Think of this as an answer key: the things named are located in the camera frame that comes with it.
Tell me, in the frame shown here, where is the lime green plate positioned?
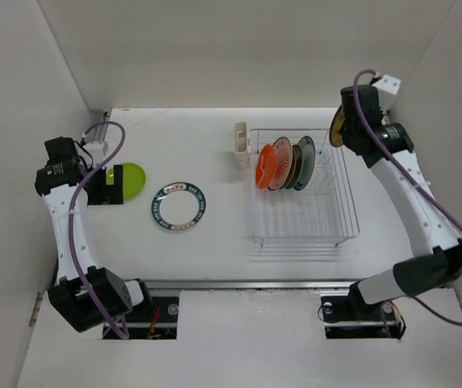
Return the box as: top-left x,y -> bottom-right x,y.
107,162 -> 146,203

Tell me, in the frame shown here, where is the yellow brown patterned plate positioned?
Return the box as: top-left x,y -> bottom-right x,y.
329,106 -> 345,148

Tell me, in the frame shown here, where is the white plate teal rim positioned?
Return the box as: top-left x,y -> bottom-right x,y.
151,182 -> 207,232

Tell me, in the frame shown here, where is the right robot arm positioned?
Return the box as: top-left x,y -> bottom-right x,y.
330,85 -> 462,318

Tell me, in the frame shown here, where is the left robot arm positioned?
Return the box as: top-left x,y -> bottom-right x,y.
35,137 -> 154,338

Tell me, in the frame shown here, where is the white plate grey rim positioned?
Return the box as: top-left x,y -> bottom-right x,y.
293,136 -> 316,191

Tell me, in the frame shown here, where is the dark green plate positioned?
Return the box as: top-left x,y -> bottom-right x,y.
285,145 -> 302,189

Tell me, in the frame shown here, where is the olive brown plate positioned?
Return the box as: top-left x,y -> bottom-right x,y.
280,145 -> 296,189

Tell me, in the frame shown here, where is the white plate red pattern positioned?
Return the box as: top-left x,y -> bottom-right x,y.
267,137 -> 292,191

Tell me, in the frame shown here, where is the orange plate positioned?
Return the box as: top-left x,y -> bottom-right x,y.
255,144 -> 276,190

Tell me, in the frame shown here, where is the beige cutlery holder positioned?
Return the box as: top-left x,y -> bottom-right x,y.
233,122 -> 250,169

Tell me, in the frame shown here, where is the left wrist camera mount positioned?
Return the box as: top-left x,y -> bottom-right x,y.
80,121 -> 108,157

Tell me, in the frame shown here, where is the white wire dish rack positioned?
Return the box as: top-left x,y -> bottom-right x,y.
250,129 -> 359,250

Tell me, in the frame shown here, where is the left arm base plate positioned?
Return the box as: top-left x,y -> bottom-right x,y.
126,289 -> 180,340

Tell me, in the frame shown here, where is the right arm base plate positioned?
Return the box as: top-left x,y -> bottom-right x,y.
317,295 -> 407,340

